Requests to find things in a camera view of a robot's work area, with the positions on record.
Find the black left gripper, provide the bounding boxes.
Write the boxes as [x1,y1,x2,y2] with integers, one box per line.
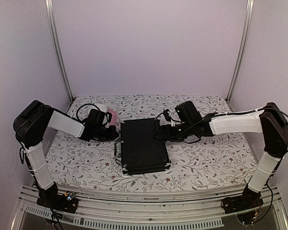
[95,125,120,142]

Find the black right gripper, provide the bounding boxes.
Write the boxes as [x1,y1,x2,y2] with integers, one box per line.
[153,121,194,143]

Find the black poker set case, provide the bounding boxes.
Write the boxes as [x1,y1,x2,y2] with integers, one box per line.
[120,118,171,175]

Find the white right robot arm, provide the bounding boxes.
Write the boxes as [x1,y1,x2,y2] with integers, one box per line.
[153,101,288,209]

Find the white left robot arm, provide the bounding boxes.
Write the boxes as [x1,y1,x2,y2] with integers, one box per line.
[13,100,119,208]

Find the pink saucer plate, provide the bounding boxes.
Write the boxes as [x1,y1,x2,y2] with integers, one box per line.
[108,109,118,126]

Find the white ceramic bowl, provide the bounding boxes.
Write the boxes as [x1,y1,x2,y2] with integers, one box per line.
[95,104,108,113]

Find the floral table mat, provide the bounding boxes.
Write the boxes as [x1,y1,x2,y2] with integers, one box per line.
[46,95,257,192]

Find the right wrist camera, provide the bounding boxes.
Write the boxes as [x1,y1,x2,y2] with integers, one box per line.
[162,109,176,127]

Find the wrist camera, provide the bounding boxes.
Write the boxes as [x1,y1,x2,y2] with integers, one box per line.
[162,109,176,127]
[103,112,112,128]

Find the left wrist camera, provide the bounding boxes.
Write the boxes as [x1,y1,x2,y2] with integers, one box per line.
[103,112,112,128]

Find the metal front rail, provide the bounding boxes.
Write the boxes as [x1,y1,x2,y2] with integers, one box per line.
[11,185,288,230]

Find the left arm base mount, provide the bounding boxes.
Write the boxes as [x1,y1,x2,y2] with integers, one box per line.
[36,183,79,214]

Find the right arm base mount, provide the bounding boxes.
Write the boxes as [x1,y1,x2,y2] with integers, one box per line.
[221,186,264,214]

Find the left aluminium frame post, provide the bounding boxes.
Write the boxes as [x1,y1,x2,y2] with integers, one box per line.
[45,0,73,102]

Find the aluminium frame post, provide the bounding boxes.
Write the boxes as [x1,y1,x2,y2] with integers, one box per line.
[226,0,254,103]
[45,0,73,102]

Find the right aluminium frame post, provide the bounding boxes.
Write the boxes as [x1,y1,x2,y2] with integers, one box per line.
[226,0,254,103]

